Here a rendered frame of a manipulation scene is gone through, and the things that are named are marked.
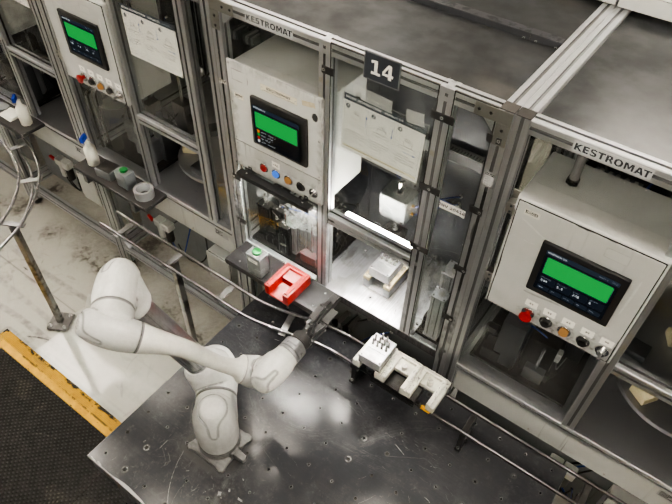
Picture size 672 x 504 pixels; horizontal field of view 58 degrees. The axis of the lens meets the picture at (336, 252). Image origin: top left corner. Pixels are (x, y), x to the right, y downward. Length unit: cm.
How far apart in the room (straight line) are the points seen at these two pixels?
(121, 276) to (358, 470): 113
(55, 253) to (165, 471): 218
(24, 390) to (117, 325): 183
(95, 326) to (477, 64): 135
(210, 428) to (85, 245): 229
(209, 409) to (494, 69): 147
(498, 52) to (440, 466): 150
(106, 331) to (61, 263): 235
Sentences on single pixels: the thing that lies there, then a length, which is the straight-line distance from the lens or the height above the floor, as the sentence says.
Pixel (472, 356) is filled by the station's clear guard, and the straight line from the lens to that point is 241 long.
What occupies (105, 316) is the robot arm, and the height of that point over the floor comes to 146.
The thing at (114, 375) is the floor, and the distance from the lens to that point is 360.
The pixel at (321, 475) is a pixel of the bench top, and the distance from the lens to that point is 243.
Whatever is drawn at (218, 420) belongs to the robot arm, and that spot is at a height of 94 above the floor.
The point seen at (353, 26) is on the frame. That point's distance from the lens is 204.
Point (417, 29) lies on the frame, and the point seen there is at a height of 201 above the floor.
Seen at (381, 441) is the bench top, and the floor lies 68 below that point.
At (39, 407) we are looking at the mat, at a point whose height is 1.
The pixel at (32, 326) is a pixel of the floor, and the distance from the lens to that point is 397.
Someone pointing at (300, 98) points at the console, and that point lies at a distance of 207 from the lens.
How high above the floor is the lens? 292
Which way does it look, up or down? 47 degrees down
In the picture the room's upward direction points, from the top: 2 degrees clockwise
